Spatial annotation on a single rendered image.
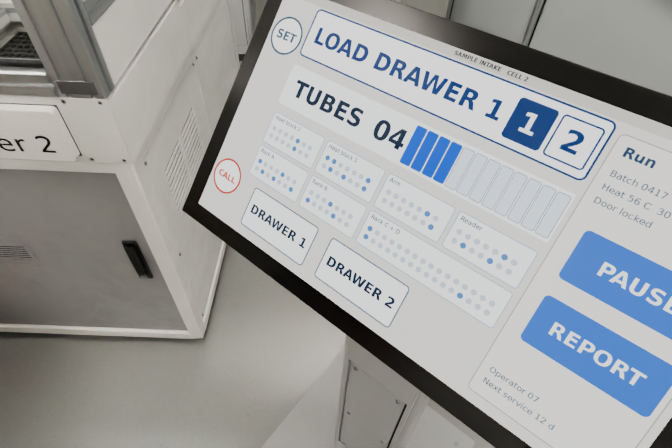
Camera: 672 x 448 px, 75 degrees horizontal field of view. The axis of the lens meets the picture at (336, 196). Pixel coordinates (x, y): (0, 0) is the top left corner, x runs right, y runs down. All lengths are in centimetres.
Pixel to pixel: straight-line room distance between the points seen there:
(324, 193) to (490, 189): 16
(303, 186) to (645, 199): 30
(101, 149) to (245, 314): 86
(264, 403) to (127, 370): 44
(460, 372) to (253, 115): 34
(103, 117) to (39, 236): 46
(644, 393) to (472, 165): 21
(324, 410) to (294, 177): 101
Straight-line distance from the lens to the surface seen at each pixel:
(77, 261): 128
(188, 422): 148
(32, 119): 90
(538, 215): 39
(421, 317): 42
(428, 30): 44
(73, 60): 81
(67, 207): 111
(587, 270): 40
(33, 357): 174
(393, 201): 42
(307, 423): 139
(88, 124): 88
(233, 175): 52
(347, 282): 44
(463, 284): 41
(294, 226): 47
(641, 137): 40
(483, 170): 40
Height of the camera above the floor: 137
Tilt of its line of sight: 46 degrees down
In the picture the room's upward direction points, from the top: 3 degrees clockwise
